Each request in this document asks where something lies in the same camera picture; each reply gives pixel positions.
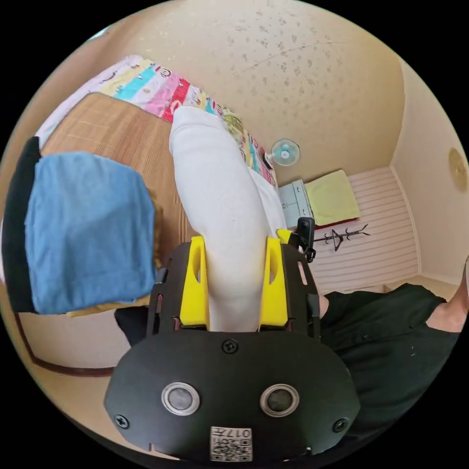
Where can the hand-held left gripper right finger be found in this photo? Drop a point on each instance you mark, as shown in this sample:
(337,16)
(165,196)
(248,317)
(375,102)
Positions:
(274,296)

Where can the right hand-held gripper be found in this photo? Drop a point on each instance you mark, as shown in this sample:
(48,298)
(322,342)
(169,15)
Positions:
(305,247)

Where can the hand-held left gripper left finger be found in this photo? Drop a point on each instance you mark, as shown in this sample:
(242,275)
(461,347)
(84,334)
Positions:
(194,293)

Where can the white long sleeve shirt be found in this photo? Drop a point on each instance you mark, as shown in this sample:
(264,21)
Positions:
(216,190)

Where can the grey cupboard with yellow cloth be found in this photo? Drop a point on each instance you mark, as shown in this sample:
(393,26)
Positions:
(329,198)

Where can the person's body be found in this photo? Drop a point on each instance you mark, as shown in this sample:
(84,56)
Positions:
(384,344)

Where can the pile of clothes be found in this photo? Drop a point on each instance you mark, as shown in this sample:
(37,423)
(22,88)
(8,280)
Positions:
(88,227)

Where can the bed with woven mat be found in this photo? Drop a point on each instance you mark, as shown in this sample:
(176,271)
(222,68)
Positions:
(110,124)

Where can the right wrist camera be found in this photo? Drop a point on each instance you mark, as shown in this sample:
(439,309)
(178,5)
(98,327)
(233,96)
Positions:
(306,227)

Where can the black wall coat hook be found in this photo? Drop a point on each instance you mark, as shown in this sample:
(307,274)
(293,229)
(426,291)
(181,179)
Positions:
(339,236)

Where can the small wall fan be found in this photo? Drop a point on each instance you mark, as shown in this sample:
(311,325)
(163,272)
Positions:
(284,152)

